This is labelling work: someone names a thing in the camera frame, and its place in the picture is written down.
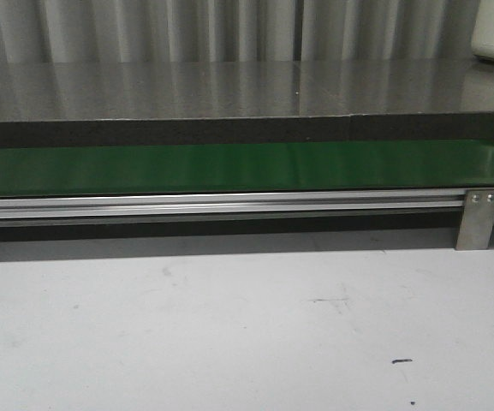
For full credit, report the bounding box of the steel conveyor support bracket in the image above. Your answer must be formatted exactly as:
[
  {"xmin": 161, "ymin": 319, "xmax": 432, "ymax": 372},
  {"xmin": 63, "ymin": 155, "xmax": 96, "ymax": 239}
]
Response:
[{"xmin": 455, "ymin": 188, "xmax": 494, "ymax": 251}]

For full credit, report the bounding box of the aluminium conveyor side rail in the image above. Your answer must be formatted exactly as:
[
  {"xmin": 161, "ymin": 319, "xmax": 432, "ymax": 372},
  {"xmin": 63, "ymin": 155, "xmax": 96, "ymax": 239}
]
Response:
[{"xmin": 0, "ymin": 188, "xmax": 467, "ymax": 221}]

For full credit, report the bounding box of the green conveyor belt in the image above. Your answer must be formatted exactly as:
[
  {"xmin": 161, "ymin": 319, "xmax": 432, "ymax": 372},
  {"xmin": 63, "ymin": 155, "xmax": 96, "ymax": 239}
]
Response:
[{"xmin": 0, "ymin": 140, "xmax": 494, "ymax": 198}]

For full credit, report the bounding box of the grey pleated curtain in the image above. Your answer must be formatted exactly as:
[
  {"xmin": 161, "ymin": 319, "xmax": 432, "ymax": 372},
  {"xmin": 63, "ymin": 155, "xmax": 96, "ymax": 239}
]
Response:
[{"xmin": 0, "ymin": 1, "xmax": 479, "ymax": 63}]

